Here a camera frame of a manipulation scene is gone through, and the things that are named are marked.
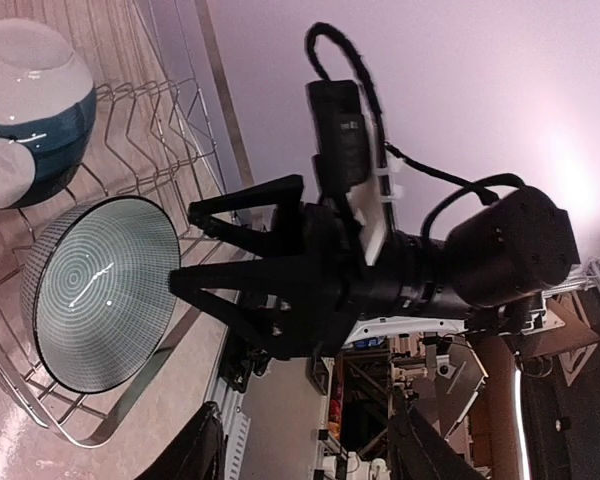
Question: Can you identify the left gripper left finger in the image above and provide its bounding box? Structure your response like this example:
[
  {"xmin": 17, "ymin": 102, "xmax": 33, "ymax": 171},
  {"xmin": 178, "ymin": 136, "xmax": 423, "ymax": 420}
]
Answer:
[{"xmin": 136, "ymin": 401, "xmax": 226, "ymax": 480}]

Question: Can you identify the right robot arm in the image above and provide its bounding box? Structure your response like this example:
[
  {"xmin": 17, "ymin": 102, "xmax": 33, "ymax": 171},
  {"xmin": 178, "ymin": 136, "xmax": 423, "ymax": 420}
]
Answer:
[{"xmin": 169, "ymin": 175, "xmax": 579, "ymax": 360}]

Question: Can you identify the metal wire dish rack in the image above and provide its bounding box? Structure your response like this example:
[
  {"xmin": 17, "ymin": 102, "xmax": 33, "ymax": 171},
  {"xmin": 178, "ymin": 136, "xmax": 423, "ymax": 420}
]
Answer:
[{"xmin": 0, "ymin": 1, "xmax": 236, "ymax": 450}]

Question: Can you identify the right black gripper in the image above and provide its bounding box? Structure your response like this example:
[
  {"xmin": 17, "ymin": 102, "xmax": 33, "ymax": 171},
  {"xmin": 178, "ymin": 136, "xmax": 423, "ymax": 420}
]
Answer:
[{"xmin": 169, "ymin": 174, "xmax": 470, "ymax": 360}]

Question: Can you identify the light green checked bowl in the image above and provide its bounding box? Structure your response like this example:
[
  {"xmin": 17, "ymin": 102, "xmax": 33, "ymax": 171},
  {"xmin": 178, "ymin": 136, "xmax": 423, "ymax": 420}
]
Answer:
[{"xmin": 20, "ymin": 195, "xmax": 181, "ymax": 394}]

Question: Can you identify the dark teal white bowl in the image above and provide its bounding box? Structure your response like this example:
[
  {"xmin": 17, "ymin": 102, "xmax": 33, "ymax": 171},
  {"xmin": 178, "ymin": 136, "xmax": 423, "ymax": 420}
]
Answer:
[{"xmin": 0, "ymin": 18, "xmax": 96, "ymax": 210}]

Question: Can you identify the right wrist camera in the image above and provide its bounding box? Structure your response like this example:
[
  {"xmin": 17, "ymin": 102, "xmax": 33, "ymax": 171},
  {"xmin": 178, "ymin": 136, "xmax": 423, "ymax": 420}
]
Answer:
[{"xmin": 306, "ymin": 80, "xmax": 388, "ymax": 266}]

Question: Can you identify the front aluminium rail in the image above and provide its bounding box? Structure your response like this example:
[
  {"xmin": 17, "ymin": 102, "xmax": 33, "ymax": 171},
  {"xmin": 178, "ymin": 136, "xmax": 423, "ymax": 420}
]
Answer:
[{"xmin": 199, "ymin": 319, "xmax": 254, "ymax": 480}]

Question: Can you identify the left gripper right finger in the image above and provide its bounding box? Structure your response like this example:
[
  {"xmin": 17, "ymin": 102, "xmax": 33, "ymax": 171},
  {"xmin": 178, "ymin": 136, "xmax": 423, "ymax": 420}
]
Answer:
[{"xmin": 387, "ymin": 394, "xmax": 485, "ymax": 480}]

